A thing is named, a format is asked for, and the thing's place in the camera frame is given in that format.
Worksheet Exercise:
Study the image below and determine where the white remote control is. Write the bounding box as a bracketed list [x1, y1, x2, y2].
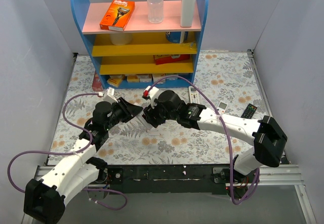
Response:
[136, 113, 152, 130]

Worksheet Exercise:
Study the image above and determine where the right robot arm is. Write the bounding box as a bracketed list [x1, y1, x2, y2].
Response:
[143, 87, 288, 182]

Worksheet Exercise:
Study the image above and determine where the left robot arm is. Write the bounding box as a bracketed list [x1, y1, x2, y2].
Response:
[23, 98, 143, 223]

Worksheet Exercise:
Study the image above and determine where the white AC remote near shelf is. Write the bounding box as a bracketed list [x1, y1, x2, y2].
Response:
[188, 86, 200, 104]

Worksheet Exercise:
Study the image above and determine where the white AC remote right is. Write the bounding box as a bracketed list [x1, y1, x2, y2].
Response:
[217, 102, 228, 114]

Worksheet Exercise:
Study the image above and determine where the black TV remote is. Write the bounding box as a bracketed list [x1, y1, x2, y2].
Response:
[241, 104, 258, 119]

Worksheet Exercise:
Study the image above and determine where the yellow soap box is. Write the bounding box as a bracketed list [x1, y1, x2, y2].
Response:
[107, 74, 125, 87]

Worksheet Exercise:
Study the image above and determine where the light blue tissue pack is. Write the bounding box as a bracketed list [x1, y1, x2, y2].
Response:
[167, 74, 178, 80]

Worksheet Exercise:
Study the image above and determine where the red flat box on shelf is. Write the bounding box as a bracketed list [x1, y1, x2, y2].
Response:
[153, 54, 190, 65]

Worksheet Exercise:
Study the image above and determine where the blue wooden shelf unit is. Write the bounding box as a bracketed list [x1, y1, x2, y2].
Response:
[70, 0, 209, 88]

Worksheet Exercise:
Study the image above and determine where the black base bar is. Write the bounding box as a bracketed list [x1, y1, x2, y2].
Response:
[78, 163, 250, 196]

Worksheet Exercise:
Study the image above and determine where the white cup on shelf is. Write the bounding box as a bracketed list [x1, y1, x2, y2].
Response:
[109, 33, 133, 46]

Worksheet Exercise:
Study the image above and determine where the blue white round container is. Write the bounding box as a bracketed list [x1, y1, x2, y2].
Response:
[166, 31, 188, 43]

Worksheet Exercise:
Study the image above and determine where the orange Gillette razor box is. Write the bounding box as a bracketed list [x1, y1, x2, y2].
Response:
[100, 0, 135, 32]

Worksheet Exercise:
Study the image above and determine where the clear plastic water bottle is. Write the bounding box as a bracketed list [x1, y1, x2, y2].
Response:
[147, 0, 164, 24]

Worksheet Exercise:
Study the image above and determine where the white tall bottle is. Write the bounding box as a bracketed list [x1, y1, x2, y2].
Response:
[180, 0, 195, 27]

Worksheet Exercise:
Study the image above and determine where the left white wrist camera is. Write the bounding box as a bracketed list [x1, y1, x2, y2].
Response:
[103, 87, 117, 104]

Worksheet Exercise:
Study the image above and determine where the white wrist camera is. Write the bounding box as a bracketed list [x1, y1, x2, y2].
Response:
[142, 86, 159, 109]
[103, 87, 117, 104]

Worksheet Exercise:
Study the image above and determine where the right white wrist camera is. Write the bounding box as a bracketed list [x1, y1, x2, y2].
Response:
[142, 86, 159, 109]

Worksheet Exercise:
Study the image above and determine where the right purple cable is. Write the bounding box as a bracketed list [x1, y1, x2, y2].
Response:
[150, 75, 260, 205]

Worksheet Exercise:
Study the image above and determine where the purple cable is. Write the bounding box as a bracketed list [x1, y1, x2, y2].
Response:
[150, 75, 260, 205]
[7, 92, 128, 211]

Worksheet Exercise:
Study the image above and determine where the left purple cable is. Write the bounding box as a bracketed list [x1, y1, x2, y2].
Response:
[7, 92, 128, 211]

